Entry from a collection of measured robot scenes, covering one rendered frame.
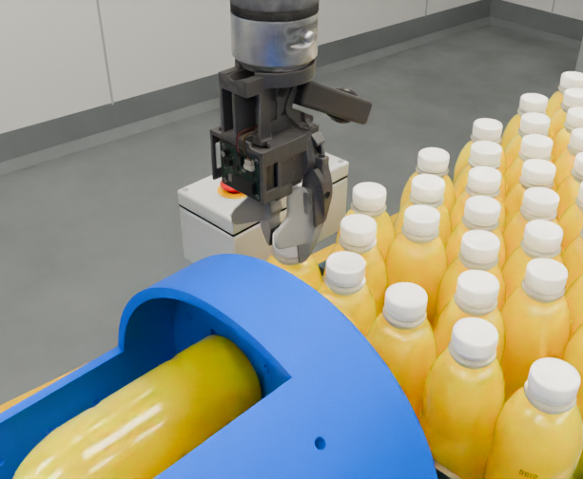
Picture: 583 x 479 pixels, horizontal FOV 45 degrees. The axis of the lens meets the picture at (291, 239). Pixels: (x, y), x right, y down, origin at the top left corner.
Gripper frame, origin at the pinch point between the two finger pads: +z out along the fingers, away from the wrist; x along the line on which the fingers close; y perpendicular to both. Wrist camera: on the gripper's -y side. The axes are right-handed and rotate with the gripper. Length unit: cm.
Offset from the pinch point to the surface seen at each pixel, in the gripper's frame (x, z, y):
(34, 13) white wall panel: -251, 47, -98
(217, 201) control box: -12.1, 0.5, -0.1
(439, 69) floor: -182, 110, -314
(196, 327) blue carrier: 6.2, -2.3, 17.5
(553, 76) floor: -128, 110, -352
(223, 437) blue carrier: 22.9, -11.4, 28.5
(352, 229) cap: 4.1, -0.8, -5.1
